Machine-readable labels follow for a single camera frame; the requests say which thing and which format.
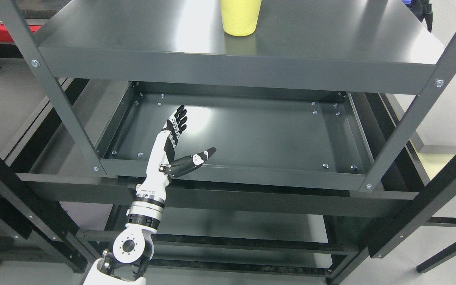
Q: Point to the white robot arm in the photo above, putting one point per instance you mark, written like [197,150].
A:
[134,245]

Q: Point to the yellow plastic cup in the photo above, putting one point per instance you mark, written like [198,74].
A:
[240,17]

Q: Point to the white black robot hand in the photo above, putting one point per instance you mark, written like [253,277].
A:
[162,166]

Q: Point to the grey metal shelf unit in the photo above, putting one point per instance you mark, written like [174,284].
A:
[324,94]

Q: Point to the black metal shelf rack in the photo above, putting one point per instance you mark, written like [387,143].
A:
[399,266]

